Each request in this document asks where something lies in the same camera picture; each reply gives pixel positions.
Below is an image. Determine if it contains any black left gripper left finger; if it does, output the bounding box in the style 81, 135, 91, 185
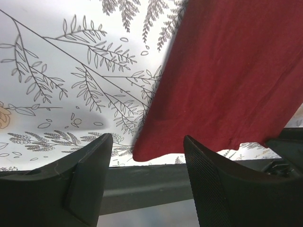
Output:
0, 133, 113, 227

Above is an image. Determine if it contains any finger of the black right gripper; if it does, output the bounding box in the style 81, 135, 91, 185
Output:
265, 128, 303, 175

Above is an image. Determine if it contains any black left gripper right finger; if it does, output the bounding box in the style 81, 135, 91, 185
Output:
183, 136, 303, 227

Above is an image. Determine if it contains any dark red t shirt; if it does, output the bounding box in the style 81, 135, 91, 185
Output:
133, 0, 303, 162

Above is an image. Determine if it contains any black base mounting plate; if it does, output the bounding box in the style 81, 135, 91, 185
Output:
0, 159, 285, 216

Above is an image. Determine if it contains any floral table mat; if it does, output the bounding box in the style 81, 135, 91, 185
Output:
0, 0, 303, 172

